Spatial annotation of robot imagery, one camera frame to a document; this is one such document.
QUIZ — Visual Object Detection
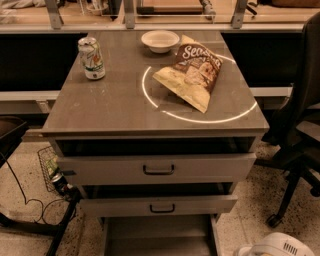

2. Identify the grey bottom drawer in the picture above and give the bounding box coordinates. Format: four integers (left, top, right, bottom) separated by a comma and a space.
99, 215, 222, 256

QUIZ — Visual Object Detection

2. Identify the grey drawer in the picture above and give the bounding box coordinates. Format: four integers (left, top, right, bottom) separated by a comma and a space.
99, 215, 222, 256
80, 195, 237, 217
58, 153, 256, 185

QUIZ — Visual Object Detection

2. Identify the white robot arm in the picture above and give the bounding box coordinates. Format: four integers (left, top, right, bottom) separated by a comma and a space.
233, 232, 315, 256

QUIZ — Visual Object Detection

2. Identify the grey drawer cabinet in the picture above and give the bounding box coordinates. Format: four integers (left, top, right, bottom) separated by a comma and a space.
41, 30, 270, 256

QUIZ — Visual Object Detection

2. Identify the grey top drawer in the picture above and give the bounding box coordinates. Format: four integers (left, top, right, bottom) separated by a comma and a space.
58, 153, 256, 185

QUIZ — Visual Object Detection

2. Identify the grey middle drawer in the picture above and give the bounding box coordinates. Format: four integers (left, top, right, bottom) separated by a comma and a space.
80, 195, 237, 217

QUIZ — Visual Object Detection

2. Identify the brown yellow chip bag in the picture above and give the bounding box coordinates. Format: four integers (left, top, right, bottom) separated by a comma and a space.
153, 35, 223, 113

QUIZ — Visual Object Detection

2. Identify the white ceramic bowl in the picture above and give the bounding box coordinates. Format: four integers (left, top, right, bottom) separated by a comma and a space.
141, 30, 180, 54

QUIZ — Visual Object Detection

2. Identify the green white soda can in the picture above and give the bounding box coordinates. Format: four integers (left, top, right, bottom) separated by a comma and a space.
78, 37, 105, 80

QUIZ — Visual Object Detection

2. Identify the dark can in basket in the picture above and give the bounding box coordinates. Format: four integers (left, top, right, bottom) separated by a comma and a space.
51, 173, 69, 196

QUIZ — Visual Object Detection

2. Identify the black office chair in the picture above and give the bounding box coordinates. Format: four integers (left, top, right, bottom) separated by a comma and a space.
256, 13, 320, 228

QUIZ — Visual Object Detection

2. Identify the black stand left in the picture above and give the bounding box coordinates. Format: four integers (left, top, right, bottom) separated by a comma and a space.
0, 116, 80, 256

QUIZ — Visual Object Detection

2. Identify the wire mesh basket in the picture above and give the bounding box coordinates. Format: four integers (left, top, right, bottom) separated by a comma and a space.
37, 146, 62, 194

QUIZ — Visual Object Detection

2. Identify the grey metal bracket middle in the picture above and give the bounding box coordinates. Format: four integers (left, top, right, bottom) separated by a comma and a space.
123, 0, 135, 29

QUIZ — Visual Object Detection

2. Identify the grey metal bracket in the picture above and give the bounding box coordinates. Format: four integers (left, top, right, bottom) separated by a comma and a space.
231, 0, 248, 29
44, 0, 63, 29
123, 0, 135, 29

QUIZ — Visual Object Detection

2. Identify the grey metal bracket right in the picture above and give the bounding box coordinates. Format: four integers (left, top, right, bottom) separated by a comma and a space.
231, 0, 248, 29

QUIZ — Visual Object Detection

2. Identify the grey metal bracket left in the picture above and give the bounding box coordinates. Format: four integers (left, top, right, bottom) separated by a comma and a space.
44, 0, 63, 29

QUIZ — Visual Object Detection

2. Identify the black cable on floor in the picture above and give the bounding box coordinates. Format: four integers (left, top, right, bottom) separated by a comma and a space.
0, 151, 73, 225

